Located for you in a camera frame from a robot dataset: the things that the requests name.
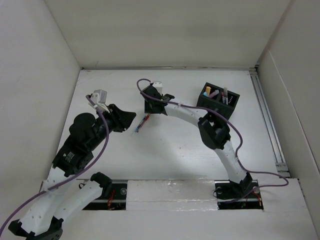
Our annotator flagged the orange highlighter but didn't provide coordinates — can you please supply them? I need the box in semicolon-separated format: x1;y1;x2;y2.
205;86;211;96

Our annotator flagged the teal blue pen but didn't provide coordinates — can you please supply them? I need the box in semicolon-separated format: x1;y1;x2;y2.
131;115;147;136

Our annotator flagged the purple cable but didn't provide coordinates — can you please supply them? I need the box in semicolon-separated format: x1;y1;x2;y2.
136;78;291;205
3;94;111;231

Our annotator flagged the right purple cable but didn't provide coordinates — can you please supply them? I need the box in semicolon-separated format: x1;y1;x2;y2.
136;78;291;205

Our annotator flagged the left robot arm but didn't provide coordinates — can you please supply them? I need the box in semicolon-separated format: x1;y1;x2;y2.
8;104;136;240

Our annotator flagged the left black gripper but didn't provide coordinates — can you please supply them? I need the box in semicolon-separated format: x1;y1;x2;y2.
88;103;136;150

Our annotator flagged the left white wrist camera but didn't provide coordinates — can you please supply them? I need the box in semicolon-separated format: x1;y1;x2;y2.
86;89;109;112

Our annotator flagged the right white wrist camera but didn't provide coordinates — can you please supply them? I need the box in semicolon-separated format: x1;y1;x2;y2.
152;81;163;94

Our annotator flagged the red grip gel pen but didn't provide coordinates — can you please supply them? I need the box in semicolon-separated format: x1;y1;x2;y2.
135;113;150;133

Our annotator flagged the purple highlighter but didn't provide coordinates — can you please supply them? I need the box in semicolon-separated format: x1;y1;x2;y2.
209;89;220;99

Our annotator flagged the bright red clear pen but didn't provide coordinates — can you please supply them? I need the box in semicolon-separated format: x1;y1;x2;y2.
223;87;227;104

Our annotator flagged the dark red pen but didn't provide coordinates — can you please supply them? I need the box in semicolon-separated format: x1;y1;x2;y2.
225;88;228;105

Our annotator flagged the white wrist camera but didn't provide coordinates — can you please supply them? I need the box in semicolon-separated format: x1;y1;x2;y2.
86;89;109;112
152;81;163;94

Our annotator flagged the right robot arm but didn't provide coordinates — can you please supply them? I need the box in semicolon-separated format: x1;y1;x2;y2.
141;83;252;198

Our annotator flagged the black pen holder box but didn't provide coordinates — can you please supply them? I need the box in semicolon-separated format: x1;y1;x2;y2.
196;82;240;120

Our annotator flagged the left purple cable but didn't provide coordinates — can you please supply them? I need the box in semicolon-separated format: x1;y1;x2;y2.
3;94;111;231

